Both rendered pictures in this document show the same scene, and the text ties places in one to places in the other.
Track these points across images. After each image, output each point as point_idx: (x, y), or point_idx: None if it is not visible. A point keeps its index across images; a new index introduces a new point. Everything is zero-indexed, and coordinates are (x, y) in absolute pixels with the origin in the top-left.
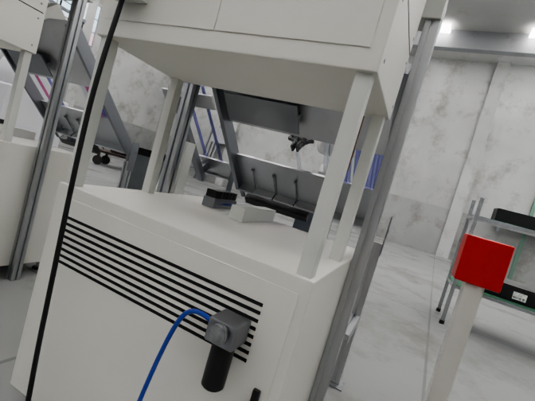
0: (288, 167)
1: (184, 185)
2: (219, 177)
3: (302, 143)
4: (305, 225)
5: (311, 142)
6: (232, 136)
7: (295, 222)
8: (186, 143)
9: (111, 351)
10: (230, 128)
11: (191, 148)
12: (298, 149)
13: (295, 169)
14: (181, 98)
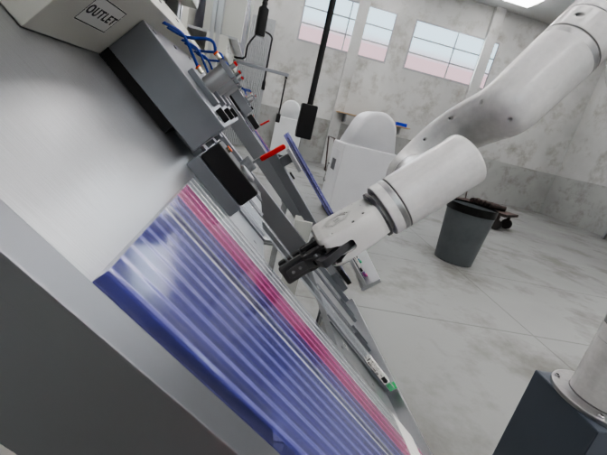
0: (321, 310)
1: (296, 282)
2: (357, 277)
3: (305, 263)
4: (533, 439)
5: (320, 263)
6: (275, 221)
7: (516, 417)
8: (294, 221)
9: None
10: (265, 208)
11: (303, 228)
12: (288, 276)
13: (325, 320)
14: (275, 155)
